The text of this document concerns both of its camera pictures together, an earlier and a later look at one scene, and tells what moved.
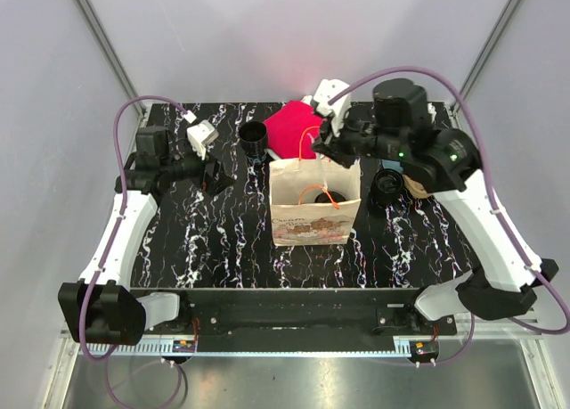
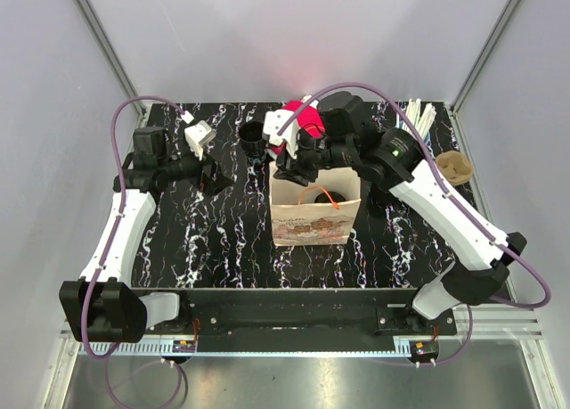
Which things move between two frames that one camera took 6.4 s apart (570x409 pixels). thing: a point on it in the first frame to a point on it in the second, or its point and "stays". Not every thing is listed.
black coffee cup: (253, 140) stays
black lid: (323, 198) stays
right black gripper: (335, 148) to (294, 169)
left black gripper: (213, 184) stays
